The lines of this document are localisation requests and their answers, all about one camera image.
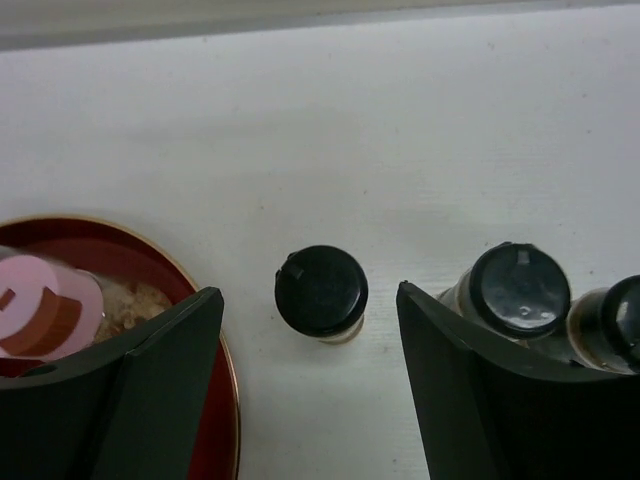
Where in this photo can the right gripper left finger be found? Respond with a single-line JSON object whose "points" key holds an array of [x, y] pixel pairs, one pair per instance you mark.
{"points": [[127, 408]]}

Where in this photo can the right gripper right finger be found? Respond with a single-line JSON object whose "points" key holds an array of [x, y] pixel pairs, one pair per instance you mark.
{"points": [[488, 408]]}

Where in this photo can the pink lid spice jar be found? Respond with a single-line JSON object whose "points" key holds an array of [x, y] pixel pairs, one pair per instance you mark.
{"points": [[51, 309]]}

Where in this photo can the black cap spice jar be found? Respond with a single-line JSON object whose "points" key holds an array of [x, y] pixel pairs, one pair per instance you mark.
{"points": [[513, 289], [603, 328], [321, 292]]}

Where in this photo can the red round tray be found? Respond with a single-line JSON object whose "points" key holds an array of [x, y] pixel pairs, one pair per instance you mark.
{"points": [[117, 252]]}

